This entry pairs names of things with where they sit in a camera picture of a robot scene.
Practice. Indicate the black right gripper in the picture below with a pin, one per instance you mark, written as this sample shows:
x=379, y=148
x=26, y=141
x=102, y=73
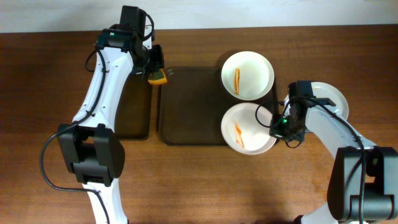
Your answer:
x=294, y=134

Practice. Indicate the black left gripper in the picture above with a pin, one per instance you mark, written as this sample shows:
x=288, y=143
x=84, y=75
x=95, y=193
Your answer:
x=157, y=58

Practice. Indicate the orange green sponge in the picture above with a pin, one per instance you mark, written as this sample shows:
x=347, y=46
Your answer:
x=157, y=77

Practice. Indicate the white plate with ketchup streak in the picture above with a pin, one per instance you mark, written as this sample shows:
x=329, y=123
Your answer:
x=332, y=96

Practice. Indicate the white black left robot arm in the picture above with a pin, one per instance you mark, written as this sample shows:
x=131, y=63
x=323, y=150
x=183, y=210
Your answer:
x=89, y=145

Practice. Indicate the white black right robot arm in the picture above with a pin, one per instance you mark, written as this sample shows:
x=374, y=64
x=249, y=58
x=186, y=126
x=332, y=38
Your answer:
x=363, y=182

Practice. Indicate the large dark brown tray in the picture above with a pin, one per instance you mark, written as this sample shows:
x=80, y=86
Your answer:
x=191, y=106

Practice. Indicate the small dark brown tray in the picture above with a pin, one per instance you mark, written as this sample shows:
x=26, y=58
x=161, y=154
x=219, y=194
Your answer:
x=133, y=114

